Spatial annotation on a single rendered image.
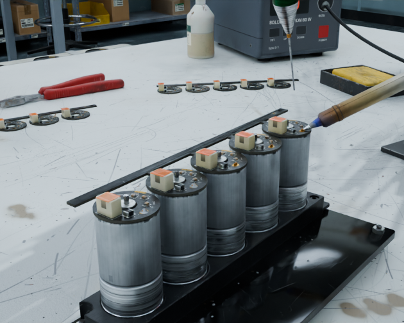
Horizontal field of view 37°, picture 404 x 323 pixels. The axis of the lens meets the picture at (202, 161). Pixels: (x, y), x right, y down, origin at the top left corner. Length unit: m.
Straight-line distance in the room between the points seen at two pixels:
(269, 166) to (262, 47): 0.44
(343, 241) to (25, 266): 0.16
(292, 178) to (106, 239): 0.12
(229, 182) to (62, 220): 0.13
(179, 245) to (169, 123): 0.27
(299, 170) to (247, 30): 0.44
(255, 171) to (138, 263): 0.08
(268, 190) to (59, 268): 0.11
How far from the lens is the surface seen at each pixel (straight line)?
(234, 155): 0.27
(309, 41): 0.74
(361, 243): 0.31
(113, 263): 0.22
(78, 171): 0.42
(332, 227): 0.32
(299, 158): 0.30
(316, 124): 0.30
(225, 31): 0.78
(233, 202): 0.26
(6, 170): 0.43
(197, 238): 0.24
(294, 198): 0.31
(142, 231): 0.22
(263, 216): 0.29
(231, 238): 0.27
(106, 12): 4.93
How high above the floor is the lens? 0.91
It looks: 22 degrees down
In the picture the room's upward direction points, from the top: straight up
